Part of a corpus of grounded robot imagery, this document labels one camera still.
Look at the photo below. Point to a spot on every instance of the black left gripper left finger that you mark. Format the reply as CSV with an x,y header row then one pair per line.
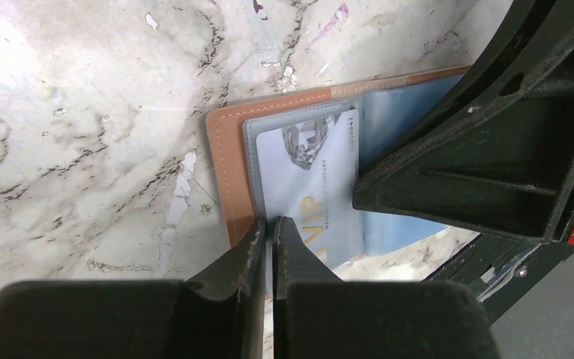
x,y
217,313

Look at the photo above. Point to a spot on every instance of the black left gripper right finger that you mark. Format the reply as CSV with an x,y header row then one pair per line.
x,y
318,315

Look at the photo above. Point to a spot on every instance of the black mounting rail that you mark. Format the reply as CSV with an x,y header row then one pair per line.
x,y
501,271

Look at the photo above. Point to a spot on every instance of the white VIP card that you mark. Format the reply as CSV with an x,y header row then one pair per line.
x,y
307,172

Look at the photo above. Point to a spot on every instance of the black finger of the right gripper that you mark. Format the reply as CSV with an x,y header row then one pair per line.
x,y
496,154

